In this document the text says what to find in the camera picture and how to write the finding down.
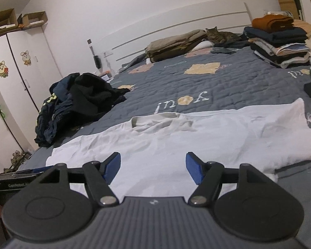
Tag camouflage boots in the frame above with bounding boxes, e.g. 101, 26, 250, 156
4, 150, 33, 173

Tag pile of dark unfolded clothes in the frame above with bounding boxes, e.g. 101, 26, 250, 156
34, 73, 131, 148

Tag grey printed quilt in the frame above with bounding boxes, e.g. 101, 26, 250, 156
14, 44, 311, 249

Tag white wardrobe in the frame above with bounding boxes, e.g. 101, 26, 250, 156
0, 26, 64, 177

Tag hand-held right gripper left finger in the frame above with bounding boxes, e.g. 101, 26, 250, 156
39, 152, 122, 208

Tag large cardboard box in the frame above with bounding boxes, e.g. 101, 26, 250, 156
0, 8, 18, 33

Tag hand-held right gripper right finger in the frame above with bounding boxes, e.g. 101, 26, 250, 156
185, 152, 274, 208

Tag white bed headboard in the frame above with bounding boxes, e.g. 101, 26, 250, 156
100, 2, 253, 69

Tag white pillow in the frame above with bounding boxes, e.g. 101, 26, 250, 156
192, 40, 214, 51

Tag small cardboard box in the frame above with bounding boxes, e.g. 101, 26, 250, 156
17, 11, 49, 29

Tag dark grey folded garment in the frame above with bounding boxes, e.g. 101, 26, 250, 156
210, 41, 250, 55

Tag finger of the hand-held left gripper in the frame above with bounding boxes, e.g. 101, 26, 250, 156
16, 165, 54, 177

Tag white shirt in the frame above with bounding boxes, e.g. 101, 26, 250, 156
45, 97, 311, 199

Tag folded khaki blanket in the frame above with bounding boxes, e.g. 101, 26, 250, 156
145, 29, 213, 63

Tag tabby cat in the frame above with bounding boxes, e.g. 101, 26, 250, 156
204, 26, 243, 43

